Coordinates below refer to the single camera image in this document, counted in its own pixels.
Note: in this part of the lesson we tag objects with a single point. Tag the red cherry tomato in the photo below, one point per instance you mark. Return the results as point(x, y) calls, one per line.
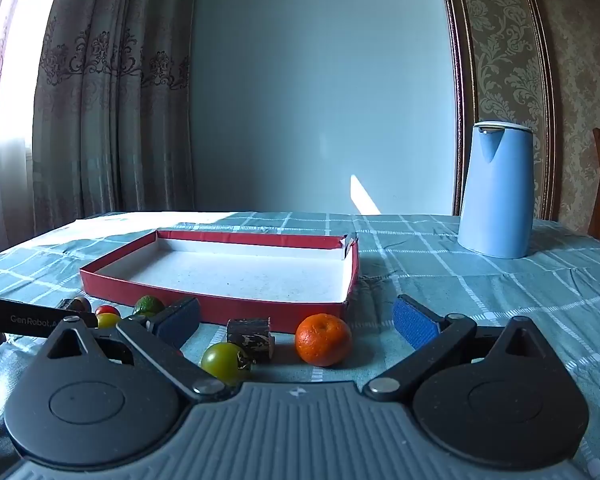
point(107, 309)

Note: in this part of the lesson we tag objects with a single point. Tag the blue electric kettle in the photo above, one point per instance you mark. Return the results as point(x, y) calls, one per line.
point(497, 195)

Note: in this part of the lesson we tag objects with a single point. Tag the wooden wall moulding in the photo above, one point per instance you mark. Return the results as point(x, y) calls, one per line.
point(462, 85)

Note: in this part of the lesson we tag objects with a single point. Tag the dark sugarcane piece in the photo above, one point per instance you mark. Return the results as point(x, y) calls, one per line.
point(250, 337)
point(75, 304)

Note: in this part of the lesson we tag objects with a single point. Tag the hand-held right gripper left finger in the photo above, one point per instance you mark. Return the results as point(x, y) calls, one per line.
point(177, 320)

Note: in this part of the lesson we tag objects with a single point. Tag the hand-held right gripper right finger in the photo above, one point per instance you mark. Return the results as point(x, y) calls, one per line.
point(414, 322)

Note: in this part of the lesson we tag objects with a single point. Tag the teal checked tablecloth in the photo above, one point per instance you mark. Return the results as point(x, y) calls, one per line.
point(530, 305)

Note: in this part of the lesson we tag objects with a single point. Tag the orange tangerine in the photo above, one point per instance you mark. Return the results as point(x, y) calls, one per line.
point(324, 340)

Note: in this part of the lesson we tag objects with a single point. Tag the yellow cherry tomato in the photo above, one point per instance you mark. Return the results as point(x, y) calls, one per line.
point(107, 320)

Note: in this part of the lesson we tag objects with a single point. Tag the red cardboard box tray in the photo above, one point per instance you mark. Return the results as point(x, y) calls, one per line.
point(230, 270)

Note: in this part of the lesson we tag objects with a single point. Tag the patterned beige curtain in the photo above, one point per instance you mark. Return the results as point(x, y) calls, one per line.
point(95, 110)

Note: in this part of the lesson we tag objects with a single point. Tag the large green tomato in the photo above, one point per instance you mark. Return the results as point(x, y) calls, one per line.
point(222, 360)

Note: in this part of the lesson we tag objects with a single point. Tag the green avocado chunk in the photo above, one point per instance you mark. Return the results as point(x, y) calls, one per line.
point(149, 304)

